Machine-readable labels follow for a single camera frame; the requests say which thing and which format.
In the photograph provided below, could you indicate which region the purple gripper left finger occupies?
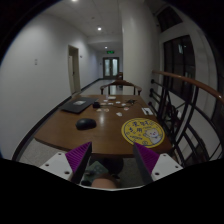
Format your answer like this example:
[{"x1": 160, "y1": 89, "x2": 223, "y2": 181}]
[{"x1": 65, "y1": 142, "x2": 92, "y2": 184}]

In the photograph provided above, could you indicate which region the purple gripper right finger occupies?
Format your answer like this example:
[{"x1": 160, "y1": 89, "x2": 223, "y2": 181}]
[{"x1": 133, "y1": 143, "x2": 159, "y2": 185}]

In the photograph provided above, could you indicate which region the black computer mouse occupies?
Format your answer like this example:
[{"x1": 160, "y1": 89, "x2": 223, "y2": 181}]
[{"x1": 76, "y1": 118, "x2": 97, "y2": 130}]

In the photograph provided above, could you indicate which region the white card with pen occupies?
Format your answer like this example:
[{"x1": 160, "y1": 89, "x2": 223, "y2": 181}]
[{"x1": 142, "y1": 108, "x2": 154, "y2": 115}]

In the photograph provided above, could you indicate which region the dark closed laptop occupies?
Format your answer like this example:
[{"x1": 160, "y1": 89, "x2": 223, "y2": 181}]
[{"x1": 60, "y1": 97, "x2": 96, "y2": 114}]

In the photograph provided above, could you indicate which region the small black box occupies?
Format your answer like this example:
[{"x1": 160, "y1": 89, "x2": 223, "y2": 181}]
[{"x1": 93, "y1": 102, "x2": 101, "y2": 108}]

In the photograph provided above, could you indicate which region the wooden armchair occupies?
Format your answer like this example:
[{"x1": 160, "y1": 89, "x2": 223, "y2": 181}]
[{"x1": 99, "y1": 79, "x2": 143, "y2": 97}]

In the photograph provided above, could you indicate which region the wooden stair handrail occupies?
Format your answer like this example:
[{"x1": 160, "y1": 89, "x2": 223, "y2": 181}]
[{"x1": 152, "y1": 70, "x2": 224, "y2": 105}]

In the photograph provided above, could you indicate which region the double glass door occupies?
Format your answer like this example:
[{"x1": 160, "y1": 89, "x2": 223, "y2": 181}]
[{"x1": 103, "y1": 57, "x2": 119, "y2": 79}]

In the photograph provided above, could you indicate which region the side doorway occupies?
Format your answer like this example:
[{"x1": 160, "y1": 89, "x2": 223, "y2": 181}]
[{"x1": 68, "y1": 45, "x2": 81, "y2": 94}]

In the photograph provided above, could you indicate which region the dark window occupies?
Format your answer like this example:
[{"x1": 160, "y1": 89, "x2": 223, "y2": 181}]
[{"x1": 162, "y1": 34, "x2": 197, "y2": 103}]

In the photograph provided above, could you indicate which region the green exit sign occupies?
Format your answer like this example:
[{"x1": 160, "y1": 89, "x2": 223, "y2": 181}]
[{"x1": 106, "y1": 50, "x2": 115, "y2": 54}]

